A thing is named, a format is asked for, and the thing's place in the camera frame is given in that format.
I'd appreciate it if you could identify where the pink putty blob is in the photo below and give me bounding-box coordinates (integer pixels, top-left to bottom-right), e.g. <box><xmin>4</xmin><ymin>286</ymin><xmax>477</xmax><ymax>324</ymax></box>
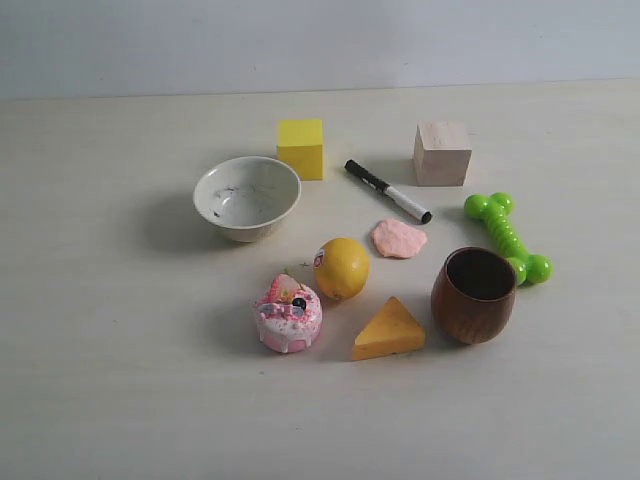
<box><xmin>371</xmin><ymin>218</ymin><xmax>428</xmax><ymax>259</ymax></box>

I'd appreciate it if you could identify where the yellow lemon with sticker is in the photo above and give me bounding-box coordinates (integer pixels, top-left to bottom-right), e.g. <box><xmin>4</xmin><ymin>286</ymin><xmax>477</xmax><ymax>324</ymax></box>
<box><xmin>313</xmin><ymin>238</ymin><xmax>370</xmax><ymax>301</ymax></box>

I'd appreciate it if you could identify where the pink toy cake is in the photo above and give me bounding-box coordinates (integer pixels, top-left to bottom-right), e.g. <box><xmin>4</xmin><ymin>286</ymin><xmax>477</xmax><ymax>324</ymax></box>
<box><xmin>253</xmin><ymin>273</ymin><xmax>323</xmax><ymax>354</ymax></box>

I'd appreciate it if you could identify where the black and white marker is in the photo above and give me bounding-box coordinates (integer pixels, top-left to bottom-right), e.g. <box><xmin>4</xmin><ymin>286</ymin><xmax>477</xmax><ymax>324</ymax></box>
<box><xmin>344</xmin><ymin>159</ymin><xmax>432</xmax><ymax>225</ymax></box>

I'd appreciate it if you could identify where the white ceramic bowl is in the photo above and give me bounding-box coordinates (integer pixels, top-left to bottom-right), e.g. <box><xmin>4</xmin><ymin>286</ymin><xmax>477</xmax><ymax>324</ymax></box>
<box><xmin>193</xmin><ymin>156</ymin><xmax>302</xmax><ymax>243</ymax></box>

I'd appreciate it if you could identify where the yellow foam cube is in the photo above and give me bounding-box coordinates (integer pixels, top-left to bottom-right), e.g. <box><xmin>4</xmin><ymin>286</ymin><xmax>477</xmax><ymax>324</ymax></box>
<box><xmin>277</xmin><ymin>118</ymin><xmax>324</xmax><ymax>181</ymax></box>

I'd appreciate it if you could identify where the orange cheese wedge toy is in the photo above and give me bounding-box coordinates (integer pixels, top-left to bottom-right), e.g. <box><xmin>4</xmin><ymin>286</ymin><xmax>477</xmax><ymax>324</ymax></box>
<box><xmin>351</xmin><ymin>296</ymin><xmax>426</xmax><ymax>361</ymax></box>

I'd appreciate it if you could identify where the light wooden cube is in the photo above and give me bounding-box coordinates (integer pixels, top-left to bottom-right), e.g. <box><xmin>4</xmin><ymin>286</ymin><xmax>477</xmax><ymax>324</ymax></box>
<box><xmin>413</xmin><ymin>121</ymin><xmax>472</xmax><ymax>187</ymax></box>

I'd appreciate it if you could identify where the brown wooden cup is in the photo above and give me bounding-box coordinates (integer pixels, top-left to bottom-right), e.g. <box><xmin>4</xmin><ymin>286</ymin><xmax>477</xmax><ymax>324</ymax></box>
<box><xmin>431</xmin><ymin>247</ymin><xmax>517</xmax><ymax>345</ymax></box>

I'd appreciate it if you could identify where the green rubber bone toy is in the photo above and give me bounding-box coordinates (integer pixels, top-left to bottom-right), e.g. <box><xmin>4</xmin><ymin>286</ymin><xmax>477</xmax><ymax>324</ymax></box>
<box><xmin>464</xmin><ymin>192</ymin><xmax>554</xmax><ymax>286</ymax></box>

